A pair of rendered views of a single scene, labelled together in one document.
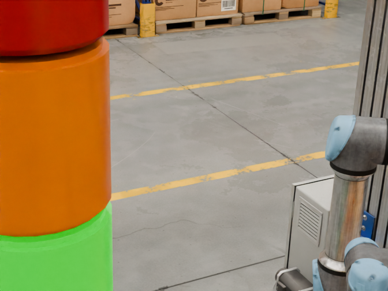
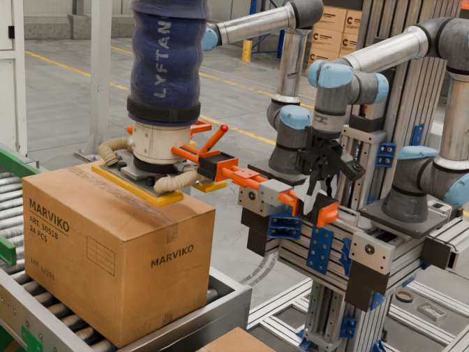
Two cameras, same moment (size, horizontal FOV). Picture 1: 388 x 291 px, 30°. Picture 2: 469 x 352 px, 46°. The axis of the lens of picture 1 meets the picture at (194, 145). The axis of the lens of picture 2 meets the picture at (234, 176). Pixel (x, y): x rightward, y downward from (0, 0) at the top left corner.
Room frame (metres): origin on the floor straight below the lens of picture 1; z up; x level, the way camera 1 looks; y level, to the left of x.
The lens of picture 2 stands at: (0.71, -2.36, 1.76)
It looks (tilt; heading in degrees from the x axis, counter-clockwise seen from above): 21 degrees down; 69
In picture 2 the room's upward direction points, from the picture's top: 7 degrees clockwise
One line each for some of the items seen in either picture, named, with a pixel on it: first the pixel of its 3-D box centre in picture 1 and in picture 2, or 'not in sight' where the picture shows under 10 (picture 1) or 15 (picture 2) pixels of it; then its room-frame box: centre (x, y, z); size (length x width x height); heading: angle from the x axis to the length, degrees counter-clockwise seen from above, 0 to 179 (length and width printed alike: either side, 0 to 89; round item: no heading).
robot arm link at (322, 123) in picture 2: not in sight; (326, 121); (1.37, -1.23, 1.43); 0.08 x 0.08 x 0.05
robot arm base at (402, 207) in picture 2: not in sight; (407, 199); (1.87, -0.98, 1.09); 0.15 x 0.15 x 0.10
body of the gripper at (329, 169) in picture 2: not in sight; (319, 152); (1.37, -1.22, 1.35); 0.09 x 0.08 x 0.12; 118
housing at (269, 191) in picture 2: not in sight; (274, 192); (1.31, -1.13, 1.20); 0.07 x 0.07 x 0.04; 28
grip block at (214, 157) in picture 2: not in sight; (217, 165); (1.21, -0.94, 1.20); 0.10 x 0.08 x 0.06; 28
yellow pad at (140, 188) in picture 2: not in sight; (135, 177); (1.01, -0.76, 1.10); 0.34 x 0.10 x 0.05; 118
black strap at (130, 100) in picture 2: not in sight; (165, 105); (1.09, -0.72, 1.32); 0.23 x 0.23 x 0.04
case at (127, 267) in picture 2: not in sight; (115, 242); (0.99, -0.53, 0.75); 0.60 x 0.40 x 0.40; 119
